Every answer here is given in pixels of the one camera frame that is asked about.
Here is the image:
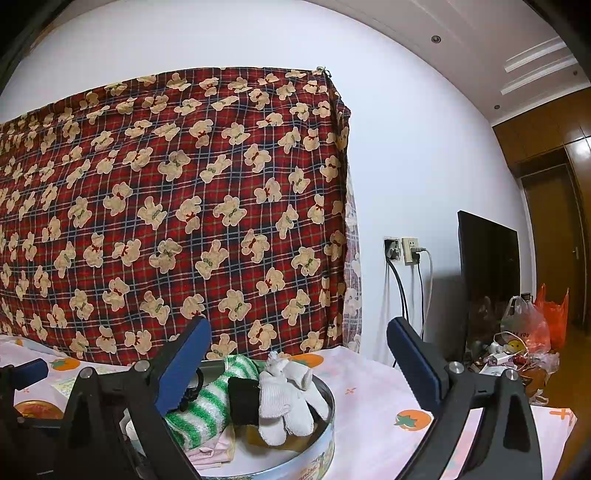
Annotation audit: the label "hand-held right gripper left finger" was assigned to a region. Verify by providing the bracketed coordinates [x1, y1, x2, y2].
[53, 315, 213, 480]

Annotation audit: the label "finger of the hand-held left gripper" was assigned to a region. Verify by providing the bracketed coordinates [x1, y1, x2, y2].
[0, 359, 49, 402]
[0, 406, 65, 480]

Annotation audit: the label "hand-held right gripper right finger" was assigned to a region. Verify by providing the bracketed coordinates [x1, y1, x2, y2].
[386, 316, 543, 480]

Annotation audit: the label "green striped sock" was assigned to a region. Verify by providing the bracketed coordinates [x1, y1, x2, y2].
[165, 354, 259, 450]

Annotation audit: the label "black fuzzy sock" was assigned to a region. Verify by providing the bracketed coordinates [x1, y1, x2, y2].
[228, 376, 263, 426]

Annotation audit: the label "white knit glove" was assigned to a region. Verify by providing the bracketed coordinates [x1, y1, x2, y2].
[257, 367, 329, 447]

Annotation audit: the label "round metal tin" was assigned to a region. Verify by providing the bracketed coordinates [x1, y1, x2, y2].
[117, 357, 335, 480]

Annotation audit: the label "gold can with pink lid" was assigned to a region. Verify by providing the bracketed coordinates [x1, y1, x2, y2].
[14, 401, 63, 421]

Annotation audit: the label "yellow tissue pack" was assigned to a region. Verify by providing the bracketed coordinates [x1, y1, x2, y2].
[48, 375, 81, 402]

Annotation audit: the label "white power adapter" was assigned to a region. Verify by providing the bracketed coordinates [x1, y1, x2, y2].
[480, 353, 513, 376]

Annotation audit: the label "pink cloth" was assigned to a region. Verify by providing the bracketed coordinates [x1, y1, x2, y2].
[187, 425, 237, 470]

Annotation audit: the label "yellow cloth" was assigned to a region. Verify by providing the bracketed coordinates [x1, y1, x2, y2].
[240, 425, 315, 455]

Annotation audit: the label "sheer printed cloth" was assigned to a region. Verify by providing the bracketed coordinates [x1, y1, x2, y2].
[342, 166, 364, 354]

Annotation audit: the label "clear plastic bag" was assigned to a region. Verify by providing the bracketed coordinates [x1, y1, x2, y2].
[501, 295, 552, 352]

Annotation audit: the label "black television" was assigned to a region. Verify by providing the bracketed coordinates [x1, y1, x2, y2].
[457, 210, 520, 365]

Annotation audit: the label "orange plastic bag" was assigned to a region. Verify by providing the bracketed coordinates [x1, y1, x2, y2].
[533, 284, 570, 350]

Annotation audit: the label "red plaid bear blanket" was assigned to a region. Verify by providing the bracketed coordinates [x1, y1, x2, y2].
[0, 67, 352, 363]

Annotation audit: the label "black beaded hair tie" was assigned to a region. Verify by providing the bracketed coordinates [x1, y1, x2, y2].
[182, 369, 207, 411]

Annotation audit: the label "black cable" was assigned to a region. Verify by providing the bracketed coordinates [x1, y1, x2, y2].
[388, 258, 411, 324]

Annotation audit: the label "grey cable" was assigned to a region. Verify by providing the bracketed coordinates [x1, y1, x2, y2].
[418, 248, 435, 335]

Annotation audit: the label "wall power outlets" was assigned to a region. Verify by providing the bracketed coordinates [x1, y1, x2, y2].
[402, 237, 424, 266]

